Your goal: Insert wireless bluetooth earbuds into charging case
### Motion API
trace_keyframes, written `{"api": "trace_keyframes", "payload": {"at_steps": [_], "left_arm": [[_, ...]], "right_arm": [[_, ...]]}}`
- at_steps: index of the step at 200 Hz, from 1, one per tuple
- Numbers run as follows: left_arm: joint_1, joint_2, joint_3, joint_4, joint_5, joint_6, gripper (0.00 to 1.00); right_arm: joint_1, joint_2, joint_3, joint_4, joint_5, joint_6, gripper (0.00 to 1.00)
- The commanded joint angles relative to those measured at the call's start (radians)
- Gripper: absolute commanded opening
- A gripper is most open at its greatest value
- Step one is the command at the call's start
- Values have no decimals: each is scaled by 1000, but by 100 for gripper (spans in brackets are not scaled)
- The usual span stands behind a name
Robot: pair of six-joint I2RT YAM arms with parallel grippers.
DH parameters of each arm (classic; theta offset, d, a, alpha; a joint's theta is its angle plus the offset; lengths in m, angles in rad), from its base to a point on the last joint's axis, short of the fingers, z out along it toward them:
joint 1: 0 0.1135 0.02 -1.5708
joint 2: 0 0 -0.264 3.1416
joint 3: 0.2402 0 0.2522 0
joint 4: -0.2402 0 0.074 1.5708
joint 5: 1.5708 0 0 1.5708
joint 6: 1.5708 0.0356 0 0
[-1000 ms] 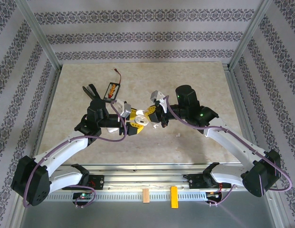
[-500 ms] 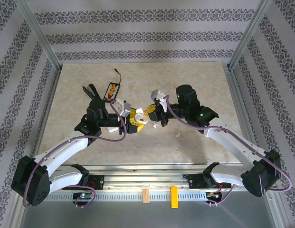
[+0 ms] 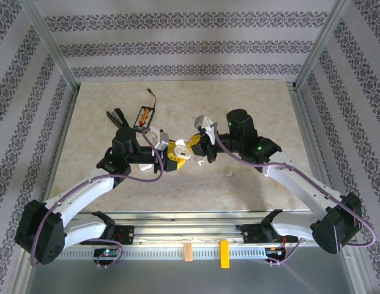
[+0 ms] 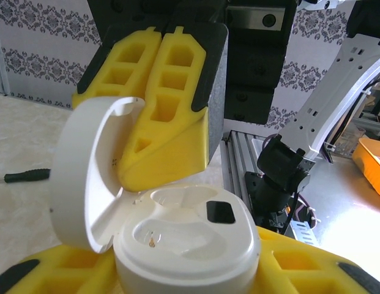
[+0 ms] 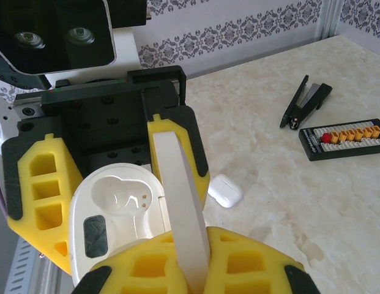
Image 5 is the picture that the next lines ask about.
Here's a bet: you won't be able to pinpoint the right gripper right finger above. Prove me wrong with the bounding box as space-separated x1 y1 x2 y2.
203 225 319 294

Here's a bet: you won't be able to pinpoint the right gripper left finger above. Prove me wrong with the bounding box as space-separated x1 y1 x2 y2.
72 230 192 294

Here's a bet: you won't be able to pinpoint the white earbud charging case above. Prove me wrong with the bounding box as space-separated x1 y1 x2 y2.
207 173 244 209
68 130 212 292

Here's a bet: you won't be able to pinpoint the black board yellow connectors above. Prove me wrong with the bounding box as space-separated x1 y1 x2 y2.
298 118 380 162

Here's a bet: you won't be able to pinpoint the black stapler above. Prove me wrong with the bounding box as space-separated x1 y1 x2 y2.
279 74 333 129

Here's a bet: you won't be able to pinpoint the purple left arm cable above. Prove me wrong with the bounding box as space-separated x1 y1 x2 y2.
0 159 9 219

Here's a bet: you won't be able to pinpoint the grey slotted cable duct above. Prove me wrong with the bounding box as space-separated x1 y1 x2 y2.
5 237 73 294

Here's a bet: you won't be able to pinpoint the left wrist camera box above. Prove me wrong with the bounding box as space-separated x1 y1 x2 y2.
0 0 117 76

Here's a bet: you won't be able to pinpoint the aluminium frame post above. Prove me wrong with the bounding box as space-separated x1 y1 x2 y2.
314 0 342 42

